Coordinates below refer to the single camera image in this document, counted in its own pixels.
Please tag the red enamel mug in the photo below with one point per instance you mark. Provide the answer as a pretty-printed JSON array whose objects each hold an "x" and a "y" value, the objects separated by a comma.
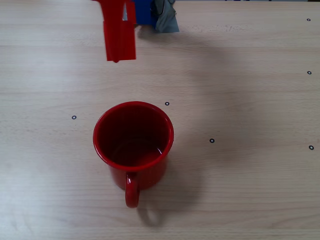
[{"x": 135, "y": 150}]

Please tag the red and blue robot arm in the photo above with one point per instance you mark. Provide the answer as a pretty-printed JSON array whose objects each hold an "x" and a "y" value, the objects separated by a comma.
[{"x": 120, "y": 42}]

